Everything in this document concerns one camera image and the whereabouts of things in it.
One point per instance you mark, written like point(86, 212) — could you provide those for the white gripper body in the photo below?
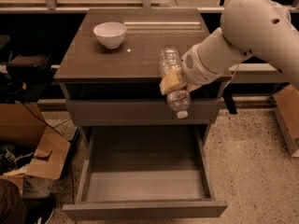
point(195, 68)

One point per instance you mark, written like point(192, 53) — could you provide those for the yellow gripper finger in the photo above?
point(193, 87)
point(172, 81)

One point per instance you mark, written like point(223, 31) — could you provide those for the clear plastic water bottle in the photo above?
point(179, 100)

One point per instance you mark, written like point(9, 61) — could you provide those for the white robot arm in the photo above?
point(259, 28)

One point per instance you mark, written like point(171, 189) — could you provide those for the grey drawer cabinet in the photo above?
point(89, 71)

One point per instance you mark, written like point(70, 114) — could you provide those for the closed grey upper drawer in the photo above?
point(139, 112)

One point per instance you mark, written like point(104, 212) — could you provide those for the open grey middle drawer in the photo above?
point(138, 172)

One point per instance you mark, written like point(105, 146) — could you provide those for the white ceramic bowl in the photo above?
point(110, 34)

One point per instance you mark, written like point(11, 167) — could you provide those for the cardboard box right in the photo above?
point(287, 113)

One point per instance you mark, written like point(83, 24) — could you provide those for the black equipment on left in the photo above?
point(26, 78)

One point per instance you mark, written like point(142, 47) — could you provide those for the open cardboard box left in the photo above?
point(32, 153)

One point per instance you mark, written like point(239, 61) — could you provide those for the dark brown bag corner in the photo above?
point(12, 207)

